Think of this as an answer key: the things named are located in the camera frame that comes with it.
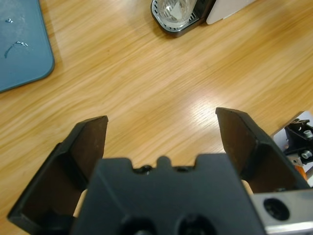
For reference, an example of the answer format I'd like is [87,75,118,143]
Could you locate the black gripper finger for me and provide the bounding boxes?
[7,115,110,235]
[215,107,311,194]

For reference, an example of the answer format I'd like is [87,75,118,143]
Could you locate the clear glass cup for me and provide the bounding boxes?
[155,0,199,28]

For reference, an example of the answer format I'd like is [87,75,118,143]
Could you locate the white capsule coffee machine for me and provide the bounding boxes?
[195,0,260,25]

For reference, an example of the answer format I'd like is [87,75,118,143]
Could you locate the teal plastic tray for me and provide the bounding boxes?
[0,0,56,94]

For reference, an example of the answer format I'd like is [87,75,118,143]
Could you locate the silver grille drip tray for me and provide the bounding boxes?
[150,0,217,39]

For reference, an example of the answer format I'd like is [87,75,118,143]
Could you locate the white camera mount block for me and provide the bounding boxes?
[271,111,313,188]

